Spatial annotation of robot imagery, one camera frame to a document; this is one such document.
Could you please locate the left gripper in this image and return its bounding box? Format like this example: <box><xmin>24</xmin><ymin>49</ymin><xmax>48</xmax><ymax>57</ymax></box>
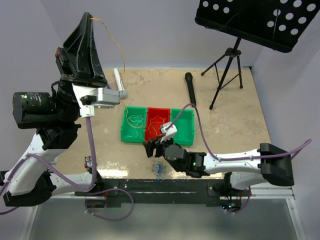
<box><xmin>54</xmin><ymin>11</ymin><xmax>108</xmax><ymax>123</ymax></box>

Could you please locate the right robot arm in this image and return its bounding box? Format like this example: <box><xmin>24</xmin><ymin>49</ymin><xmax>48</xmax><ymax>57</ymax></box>
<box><xmin>143</xmin><ymin>138</ymin><xmax>295</xmax><ymax>197</ymax></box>

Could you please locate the green bin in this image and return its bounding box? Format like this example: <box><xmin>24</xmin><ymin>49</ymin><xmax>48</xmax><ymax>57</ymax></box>
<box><xmin>120</xmin><ymin>106</ymin><xmax>147</xmax><ymax>143</ymax></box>
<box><xmin>173</xmin><ymin>109</ymin><xmax>195</xmax><ymax>146</ymax></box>

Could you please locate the white microphone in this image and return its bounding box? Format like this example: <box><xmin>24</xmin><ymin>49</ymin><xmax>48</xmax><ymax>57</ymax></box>
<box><xmin>113</xmin><ymin>68</ymin><xmax>128</xmax><ymax>99</ymax></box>

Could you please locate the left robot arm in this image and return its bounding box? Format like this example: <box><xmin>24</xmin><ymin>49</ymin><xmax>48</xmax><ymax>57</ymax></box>
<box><xmin>0</xmin><ymin>12</ymin><xmax>111</xmax><ymax>209</ymax></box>

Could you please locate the black music stand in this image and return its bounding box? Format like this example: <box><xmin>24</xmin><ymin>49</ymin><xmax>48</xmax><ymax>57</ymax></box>
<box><xmin>194</xmin><ymin>0</ymin><xmax>320</xmax><ymax>109</ymax></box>

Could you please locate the black microphone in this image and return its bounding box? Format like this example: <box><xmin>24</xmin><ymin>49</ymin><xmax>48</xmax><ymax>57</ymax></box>
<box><xmin>184</xmin><ymin>72</ymin><xmax>197</xmax><ymax>106</ymax></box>

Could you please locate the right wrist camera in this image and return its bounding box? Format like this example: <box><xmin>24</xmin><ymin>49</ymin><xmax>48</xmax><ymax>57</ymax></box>
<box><xmin>160</xmin><ymin>121</ymin><xmax>178</xmax><ymax>143</ymax></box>

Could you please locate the owl number tile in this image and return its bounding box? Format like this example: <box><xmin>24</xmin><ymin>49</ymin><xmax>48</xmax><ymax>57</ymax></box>
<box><xmin>84</xmin><ymin>156</ymin><xmax>93</xmax><ymax>170</ymax></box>

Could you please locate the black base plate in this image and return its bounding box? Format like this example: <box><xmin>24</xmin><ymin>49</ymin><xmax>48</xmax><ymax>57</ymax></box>
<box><xmin>90</xmin><ymin>178</ymin><xmax>250</xmax><ymax>207</ymax></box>

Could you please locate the cable bundle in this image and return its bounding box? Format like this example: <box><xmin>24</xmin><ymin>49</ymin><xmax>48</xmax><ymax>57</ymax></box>
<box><xmin>149</xmin><ymin>161</ymin><xmax>169</xmax><ymax>183</ymax></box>

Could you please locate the white cable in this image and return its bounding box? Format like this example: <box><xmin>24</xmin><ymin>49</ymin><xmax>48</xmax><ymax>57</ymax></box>
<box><xmin>124</xmin><ymin>107</ymin><xmax>146</xmax><ymax>138</ymax></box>

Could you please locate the red bin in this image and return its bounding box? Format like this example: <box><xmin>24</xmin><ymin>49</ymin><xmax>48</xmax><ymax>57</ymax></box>
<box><xmin>144</xmin><ymin>107</ymin><xmax>171</xmax><ymax>141</ymax></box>

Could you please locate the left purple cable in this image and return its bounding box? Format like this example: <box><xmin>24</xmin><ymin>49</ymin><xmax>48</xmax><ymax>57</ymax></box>
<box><xmin>0</xmin><ymin>116</ymin><xmax>135</xmax><ymax>220</ymax></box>

